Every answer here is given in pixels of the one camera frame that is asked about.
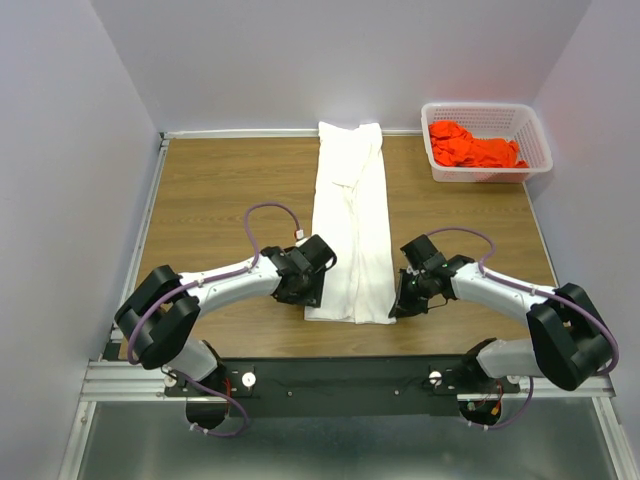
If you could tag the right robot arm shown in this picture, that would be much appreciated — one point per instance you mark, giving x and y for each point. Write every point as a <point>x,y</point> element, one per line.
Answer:
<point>568,340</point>

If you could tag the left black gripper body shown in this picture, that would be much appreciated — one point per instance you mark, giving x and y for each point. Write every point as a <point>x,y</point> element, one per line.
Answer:
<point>310,293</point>

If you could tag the orange t shirt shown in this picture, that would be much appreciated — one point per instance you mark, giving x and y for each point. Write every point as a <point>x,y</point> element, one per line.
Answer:
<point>454,146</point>

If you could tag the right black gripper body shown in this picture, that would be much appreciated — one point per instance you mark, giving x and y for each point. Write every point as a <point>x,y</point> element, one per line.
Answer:
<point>420,292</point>

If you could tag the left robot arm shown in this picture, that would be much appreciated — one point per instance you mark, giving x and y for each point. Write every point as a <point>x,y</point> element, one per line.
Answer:
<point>157,319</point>

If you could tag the white plastic basket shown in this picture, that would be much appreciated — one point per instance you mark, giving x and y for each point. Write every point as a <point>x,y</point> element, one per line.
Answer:
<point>507,121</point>

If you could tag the white t shirt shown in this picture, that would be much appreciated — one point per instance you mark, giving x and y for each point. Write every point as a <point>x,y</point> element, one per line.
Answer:
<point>350,213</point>

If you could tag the aluminium frame rail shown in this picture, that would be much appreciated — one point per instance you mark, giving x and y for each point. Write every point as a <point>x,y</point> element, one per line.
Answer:
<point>221,201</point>

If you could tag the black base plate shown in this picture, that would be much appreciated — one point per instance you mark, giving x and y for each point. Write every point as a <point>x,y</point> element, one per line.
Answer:
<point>436,385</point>

